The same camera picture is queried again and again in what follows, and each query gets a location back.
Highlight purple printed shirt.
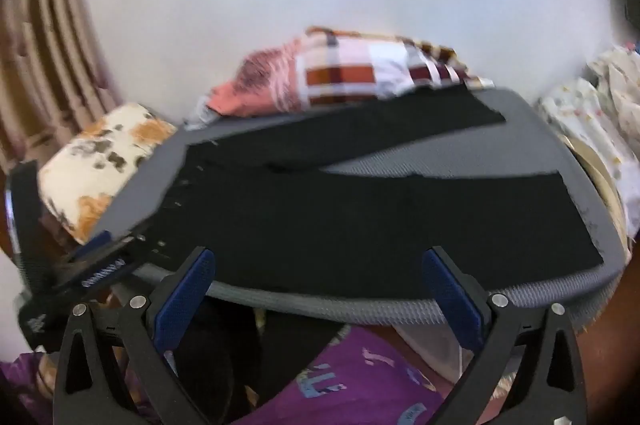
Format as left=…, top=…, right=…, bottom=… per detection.
left=238, top=325, right=444, bottom=424

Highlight black trousers on legs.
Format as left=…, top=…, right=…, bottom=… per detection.
left=174, top=297, right=343, bottom=424

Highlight grey mesh mattress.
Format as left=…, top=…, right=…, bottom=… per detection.
left=93, top=89, right=627, bottom=329

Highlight floral white orange pillow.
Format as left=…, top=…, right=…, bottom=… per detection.
left=38, top=103, right=176, bottom=244

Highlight beige patterned curtain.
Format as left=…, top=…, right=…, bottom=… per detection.
left=1, top=0, right=119, bottom=172

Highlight white patterned cloth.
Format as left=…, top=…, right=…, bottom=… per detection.
left=537, top=47, right=639, bottom=237

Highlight black denim pants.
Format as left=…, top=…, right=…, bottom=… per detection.
left=145, top=88, right=602, bottom=299

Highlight pink checkered pillow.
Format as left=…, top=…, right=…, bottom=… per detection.
left=204, top=27, right=494, bottom=117

